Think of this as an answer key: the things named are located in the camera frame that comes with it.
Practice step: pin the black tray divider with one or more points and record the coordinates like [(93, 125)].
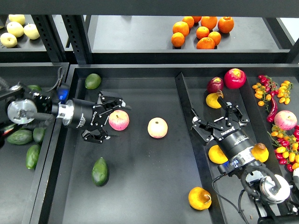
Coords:
[(216, 210)]

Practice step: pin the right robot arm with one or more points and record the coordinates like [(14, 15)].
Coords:
[(270, 192)]

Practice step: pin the black tray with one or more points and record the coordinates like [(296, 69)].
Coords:
[(22, 191), (149, 179)]

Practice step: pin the black left tray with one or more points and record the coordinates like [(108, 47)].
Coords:
[(22, 191)]

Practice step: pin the light green round avocado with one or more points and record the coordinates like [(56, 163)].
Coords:
[(92, 81)]

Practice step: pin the pale yellow apple right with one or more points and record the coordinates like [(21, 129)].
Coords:
[(30, 30)]

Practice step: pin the lower cherry tomato bunch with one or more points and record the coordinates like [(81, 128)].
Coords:
[(286, 146)]

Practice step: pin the pink apple right side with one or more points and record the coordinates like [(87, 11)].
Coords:
[(285, 120)]

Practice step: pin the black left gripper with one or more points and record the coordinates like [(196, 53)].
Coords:
[(91, 117)]

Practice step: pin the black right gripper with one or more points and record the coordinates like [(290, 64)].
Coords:
[(231, 139)]

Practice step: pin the red chili pepper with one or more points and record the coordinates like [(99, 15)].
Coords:
[(273, 111)]

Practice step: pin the orange top centre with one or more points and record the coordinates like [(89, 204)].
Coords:
[(209, 22)]

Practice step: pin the black upper shelf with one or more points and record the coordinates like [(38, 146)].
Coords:
[(118, 39)]

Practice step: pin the black centre tray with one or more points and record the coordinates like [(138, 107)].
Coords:
[(149, 179)]

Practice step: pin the orange left upper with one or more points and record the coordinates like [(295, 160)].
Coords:
[(181, 27)]

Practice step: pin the yellow pear brown top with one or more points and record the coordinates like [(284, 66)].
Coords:
[(260, 152)]

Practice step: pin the dark avocado upright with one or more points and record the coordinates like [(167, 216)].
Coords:
[(38, 134)]

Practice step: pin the pale pink apple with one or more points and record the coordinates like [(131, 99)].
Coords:
[(157, 128)]

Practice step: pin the orange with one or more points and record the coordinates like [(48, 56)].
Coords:
[(202, 32), (225, 24), (216, 36), (206, 43), (177, 39), (181, 27), (209, 22)]

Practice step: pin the green avocado lower left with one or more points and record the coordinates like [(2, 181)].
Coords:
[(32, 156)]

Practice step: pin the pink red apple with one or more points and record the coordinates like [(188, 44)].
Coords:
[(119, 120)]

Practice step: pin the orange top right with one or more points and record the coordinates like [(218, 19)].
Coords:
[(225, 24)]

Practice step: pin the green avocado upper left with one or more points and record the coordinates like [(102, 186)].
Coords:
[(34, 87)]

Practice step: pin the orange far left bottom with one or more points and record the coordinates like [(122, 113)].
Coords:
[(177, 39)]

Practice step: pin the cherry tomato bunch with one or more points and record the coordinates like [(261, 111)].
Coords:
[(286, 146), (266, 89)]

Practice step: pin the orange front centre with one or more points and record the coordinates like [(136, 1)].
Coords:
[(206, 43)]

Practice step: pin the bright red apple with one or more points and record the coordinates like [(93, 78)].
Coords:
[(235, 78)]

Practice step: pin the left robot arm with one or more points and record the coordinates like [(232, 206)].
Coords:
[(41, 108)]

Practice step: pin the yellow pear under gripper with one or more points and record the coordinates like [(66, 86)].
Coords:
[(216, 155)]

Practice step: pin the black perforated shelf post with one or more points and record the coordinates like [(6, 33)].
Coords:
[(78, 36)]

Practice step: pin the dark avocado left middle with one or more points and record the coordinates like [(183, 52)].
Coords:
[(20, 137)]

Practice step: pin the pale yellow apple front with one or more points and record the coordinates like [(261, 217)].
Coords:
[(8, 40)]

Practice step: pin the orange top left partly hidden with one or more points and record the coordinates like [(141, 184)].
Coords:
[(189, 20)]

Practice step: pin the orange right of middle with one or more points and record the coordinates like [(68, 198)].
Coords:
[(216, 36)]

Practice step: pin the dark red apple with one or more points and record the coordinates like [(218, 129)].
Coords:
[(214, 85)]

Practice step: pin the dark green avocado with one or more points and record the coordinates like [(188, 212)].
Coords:
[(100, 172)]

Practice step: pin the upper cherry tomato bunch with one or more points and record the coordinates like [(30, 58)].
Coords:
[(266, 89)]

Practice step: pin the dark avocado left top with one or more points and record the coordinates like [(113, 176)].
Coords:
[(7, 129)]

